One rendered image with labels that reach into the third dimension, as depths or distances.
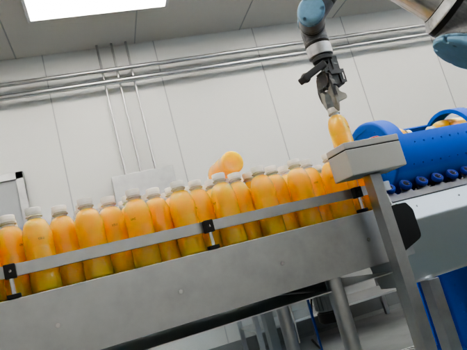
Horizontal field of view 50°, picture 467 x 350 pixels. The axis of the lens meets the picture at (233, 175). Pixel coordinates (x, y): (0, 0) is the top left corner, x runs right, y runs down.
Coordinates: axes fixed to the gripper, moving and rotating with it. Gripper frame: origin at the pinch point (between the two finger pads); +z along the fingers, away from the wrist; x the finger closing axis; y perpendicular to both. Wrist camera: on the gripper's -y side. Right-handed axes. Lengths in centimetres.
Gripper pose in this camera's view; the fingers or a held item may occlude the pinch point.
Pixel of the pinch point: (332, 110)
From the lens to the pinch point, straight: 180.5
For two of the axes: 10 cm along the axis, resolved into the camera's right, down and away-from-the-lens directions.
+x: -3.3, 2.6, 9.1
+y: 9.1, -1.7, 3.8
